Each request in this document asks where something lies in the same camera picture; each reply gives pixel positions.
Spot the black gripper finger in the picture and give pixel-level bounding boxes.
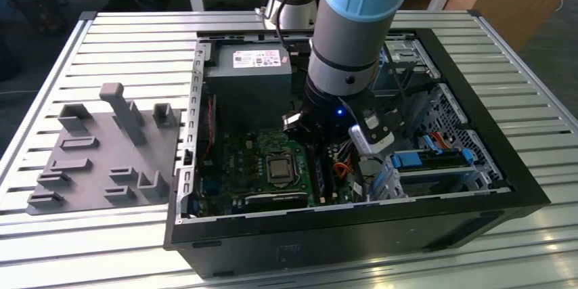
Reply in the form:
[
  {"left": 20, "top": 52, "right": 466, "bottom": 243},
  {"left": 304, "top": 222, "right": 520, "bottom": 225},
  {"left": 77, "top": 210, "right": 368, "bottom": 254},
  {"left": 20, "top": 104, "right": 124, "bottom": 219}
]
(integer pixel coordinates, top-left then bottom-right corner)
[{"left": 281, "top": 112, "right": 312, "bottom": 141}]

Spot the CPU in socket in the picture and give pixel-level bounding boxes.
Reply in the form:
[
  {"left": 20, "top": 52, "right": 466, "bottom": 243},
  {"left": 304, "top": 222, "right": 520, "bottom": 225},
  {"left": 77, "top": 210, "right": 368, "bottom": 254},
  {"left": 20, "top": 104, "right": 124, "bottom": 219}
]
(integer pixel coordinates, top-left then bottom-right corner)
[{"left": 264, "top": 154, "right": 297, "bottom": 185}]

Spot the grey power supply unit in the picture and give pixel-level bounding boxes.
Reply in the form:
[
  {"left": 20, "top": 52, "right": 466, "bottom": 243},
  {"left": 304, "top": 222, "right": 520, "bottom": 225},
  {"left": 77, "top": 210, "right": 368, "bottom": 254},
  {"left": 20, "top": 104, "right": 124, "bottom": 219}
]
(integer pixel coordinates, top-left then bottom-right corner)
[{"left": 205, "top": 43, "right": 308, "bottom": 131}]

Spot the green motherboard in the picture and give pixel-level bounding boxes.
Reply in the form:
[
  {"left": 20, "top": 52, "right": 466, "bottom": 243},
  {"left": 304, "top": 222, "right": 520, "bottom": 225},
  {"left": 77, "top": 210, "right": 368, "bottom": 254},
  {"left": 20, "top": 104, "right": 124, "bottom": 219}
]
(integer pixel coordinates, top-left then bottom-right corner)
[{"left": 193, "top": 125, "right": 363, "bottom": 217}]

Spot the black graphics card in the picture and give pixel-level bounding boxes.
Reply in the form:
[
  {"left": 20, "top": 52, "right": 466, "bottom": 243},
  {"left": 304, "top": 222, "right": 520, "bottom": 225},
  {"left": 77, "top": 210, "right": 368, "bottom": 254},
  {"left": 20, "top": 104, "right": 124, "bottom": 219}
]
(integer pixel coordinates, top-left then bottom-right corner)
[{"left": 243, "top": 191, "right": 308, "bottom": 210}]

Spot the hard disk in blue carrier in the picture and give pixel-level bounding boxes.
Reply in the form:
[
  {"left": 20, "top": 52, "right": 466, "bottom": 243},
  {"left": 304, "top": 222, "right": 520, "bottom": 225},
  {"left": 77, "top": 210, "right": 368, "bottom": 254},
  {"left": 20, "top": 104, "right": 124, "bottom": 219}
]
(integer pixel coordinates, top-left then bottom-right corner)
[{"left": 387, "top": 148, "right": 475, "bottom": 172}]

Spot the metal disk bay cage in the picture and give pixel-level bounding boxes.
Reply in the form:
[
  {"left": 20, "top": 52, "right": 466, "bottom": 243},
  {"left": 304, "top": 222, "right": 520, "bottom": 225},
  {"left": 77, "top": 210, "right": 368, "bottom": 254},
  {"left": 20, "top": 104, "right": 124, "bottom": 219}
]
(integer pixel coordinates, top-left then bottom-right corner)
[
  {"left": 367, "top": 163, "right": 507, "bottom": 202},
  {"left": 372, "top": 39, "right": 442, "bottom": 108}
]

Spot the black open PC case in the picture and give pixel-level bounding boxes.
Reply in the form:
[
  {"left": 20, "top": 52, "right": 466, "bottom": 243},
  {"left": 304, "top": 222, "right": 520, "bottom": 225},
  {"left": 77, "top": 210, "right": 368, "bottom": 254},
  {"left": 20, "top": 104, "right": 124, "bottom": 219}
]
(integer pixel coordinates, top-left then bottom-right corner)
[{"left": 163, "top": 27, "right": 551, "bottom": 279}]

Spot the grey parts rack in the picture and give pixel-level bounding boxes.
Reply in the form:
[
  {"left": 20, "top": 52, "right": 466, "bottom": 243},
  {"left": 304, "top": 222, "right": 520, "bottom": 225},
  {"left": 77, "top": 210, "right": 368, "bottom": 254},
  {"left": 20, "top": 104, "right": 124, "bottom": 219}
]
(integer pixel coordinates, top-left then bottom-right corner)
[{"left": 25, "top": 82, "right": 188, "bottom": 216}]

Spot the orange wire bundle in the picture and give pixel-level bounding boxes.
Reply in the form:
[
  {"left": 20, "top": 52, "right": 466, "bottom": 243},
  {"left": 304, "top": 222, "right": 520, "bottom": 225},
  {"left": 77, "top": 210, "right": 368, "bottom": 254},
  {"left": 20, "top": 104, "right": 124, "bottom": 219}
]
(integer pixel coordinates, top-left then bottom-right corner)
[{"left": 332, "top": 145, "right": 369, "bottom": 179}]

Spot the black camera cable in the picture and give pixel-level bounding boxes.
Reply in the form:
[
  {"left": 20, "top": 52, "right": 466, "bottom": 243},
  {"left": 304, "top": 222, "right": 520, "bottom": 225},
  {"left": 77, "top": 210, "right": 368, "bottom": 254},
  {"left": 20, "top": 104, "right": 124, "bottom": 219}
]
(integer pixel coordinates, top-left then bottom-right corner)
[{"left": 381, "top": 41, "right": 410, "bottom": 124}]

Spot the blue flat data wire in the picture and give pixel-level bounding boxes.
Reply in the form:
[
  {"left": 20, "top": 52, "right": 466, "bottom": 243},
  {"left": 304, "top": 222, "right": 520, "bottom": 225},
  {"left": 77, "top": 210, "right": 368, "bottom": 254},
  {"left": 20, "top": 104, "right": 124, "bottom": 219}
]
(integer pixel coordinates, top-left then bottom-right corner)
[{"left": 422, "top": 131, "right": 458, "bottom": 155}]

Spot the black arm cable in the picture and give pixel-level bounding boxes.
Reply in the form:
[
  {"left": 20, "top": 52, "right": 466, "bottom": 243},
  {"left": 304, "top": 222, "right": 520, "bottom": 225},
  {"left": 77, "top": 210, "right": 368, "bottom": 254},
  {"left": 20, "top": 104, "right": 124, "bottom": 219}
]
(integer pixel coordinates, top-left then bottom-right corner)
[{"left": 269, "top": 0, "right": 297, "bottom": 53}]

